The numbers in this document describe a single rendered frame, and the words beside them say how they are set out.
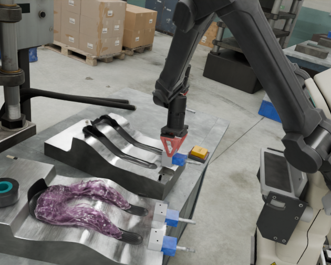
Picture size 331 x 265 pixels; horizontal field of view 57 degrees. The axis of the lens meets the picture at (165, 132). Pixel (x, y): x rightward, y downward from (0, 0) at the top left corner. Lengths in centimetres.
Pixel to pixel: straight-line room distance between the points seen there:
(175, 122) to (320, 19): 654
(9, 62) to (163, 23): 703
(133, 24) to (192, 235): 416
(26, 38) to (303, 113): 126
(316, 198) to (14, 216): 80
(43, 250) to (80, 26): 439
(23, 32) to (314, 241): 140
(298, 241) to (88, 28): 439
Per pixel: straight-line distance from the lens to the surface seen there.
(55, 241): 84
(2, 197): 88
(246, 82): 502
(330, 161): 69
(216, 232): 222
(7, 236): 89
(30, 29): 159
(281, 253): 104
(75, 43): 517
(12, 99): 142
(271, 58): 60
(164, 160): 103
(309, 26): 741
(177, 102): 96
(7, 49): 135
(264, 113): 429
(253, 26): 58
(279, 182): 94
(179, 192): 115
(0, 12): 129
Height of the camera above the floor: 152
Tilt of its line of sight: 28 degrees down
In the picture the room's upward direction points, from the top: 12 degrees clockwise
